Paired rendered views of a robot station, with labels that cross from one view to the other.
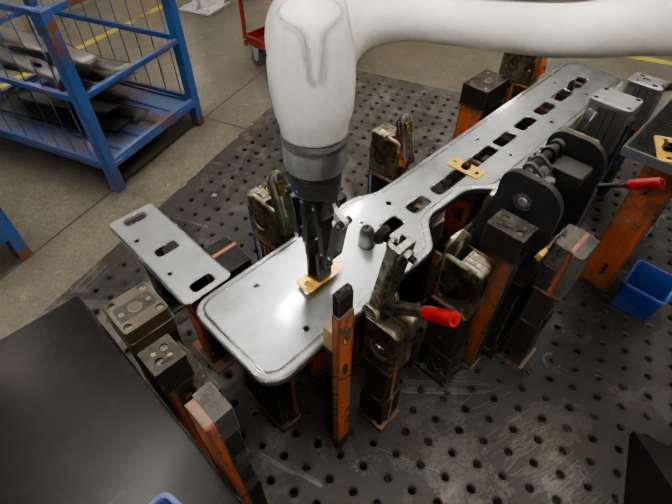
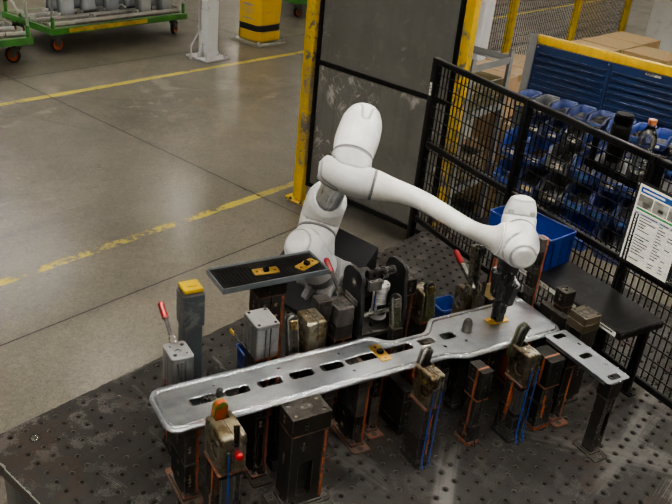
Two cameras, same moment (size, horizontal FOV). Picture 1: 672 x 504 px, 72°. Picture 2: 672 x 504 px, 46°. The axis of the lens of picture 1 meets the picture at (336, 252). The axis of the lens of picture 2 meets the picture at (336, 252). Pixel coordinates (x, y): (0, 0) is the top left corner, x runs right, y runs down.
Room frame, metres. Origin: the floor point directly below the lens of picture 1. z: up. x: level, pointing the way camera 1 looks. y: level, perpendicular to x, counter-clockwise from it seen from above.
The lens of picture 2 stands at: (2.88, -0.02, 2.40)
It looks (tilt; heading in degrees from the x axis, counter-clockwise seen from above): 28 degrees down; 193
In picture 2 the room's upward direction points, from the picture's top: 6 degrees clockwise
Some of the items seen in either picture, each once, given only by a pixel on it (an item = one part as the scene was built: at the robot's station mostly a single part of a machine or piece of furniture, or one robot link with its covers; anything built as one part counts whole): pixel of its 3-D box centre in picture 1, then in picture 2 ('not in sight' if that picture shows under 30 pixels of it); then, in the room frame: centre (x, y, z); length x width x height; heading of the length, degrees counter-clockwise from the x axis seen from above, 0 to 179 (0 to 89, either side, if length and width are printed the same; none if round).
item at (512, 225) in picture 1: (483, 300); (397, 326); (0.55, -0.29, 0.91); 0.07 x 0.05 x 0.42; 45
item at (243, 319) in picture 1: (467, 164); (375, 357); (0.88, -0.31, 1.00); 1.38 x 0.22 x 0.02; 135
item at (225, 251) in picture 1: (237, 298); (540, 387); (0.61, 0.21, 0.84); 0.11 x 0.10 x 0.28; 45
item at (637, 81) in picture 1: (618, 139); (177, 399); (1.17, -0.83, 0.88); 0.11 x 0.10 x 0.36; 45
